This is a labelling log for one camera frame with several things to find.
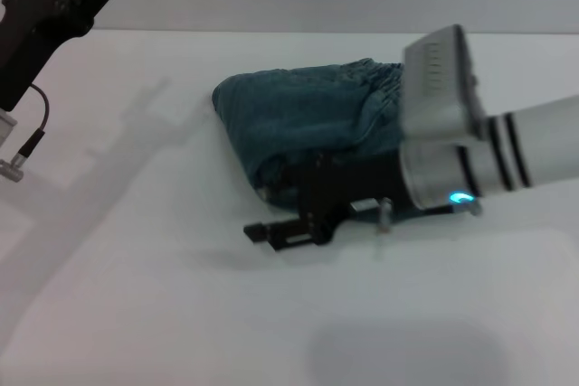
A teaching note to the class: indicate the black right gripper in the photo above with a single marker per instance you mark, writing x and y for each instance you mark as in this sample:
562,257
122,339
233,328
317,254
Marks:
353,191

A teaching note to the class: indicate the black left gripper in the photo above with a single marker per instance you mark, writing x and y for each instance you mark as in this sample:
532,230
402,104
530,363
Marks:
31,29

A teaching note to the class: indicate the blue denim shorts with print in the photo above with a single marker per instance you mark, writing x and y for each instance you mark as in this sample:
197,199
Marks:
307,106

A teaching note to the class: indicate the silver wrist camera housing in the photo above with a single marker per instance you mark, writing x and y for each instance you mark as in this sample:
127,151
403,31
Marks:
441,83

